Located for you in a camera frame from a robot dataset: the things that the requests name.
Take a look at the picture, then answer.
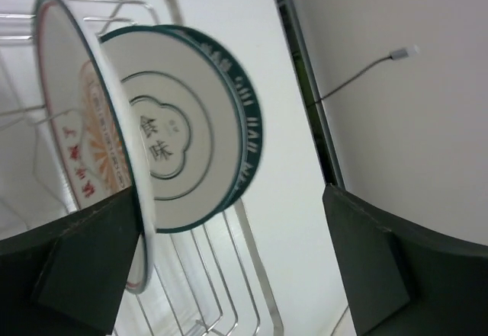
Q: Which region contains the wire dish rack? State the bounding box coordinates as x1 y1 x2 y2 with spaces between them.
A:
1 0 284 335

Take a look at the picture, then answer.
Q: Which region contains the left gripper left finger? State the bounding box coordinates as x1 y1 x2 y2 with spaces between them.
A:
1 188 142 335

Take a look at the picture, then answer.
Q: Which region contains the green rimmed plate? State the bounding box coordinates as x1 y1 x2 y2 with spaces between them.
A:
157 24 264 211

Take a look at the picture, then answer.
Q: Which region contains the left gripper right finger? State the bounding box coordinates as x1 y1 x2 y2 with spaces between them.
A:
323 184 487 335

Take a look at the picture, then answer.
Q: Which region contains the grey usb cable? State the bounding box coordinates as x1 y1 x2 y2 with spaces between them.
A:
315 44 421 104

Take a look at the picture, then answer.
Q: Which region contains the white plate with flower emblem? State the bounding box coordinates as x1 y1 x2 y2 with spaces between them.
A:
101 25 245 233

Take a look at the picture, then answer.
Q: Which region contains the orange patterned plate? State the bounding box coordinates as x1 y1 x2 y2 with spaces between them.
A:
32 0 156 294

